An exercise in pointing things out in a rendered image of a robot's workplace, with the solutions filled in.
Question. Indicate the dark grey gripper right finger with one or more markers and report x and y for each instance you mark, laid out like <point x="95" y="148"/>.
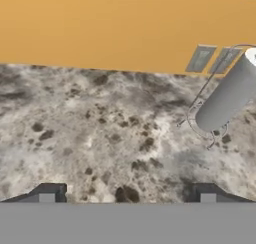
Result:
<point x="206" y="189"/>

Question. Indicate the white paper towel roll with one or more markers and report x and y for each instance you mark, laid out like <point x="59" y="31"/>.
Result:
<point x="230" y="91"/>

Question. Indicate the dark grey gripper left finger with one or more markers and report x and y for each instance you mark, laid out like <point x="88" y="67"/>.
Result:
<point x="50" y="190"/>

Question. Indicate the grey wall socket plate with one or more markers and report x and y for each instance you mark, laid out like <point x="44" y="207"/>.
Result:
<point x="222" y="60"/>
<point x="200" y="58"/>

